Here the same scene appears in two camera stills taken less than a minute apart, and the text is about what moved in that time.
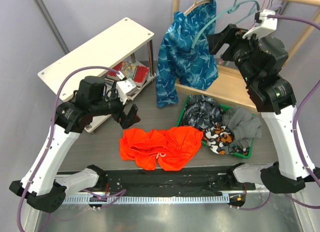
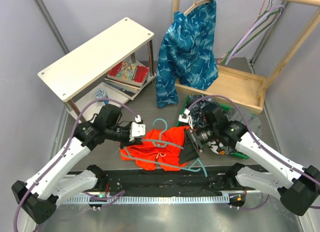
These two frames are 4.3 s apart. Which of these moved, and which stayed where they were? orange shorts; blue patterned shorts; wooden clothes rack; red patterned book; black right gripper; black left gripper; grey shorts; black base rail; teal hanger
Moved: black left gripper; black right gripper; teal hanger
Stayed: blue patterned shorts; black base rail; orange shorts; grey shorts; wooden clothes rack; red patterned book
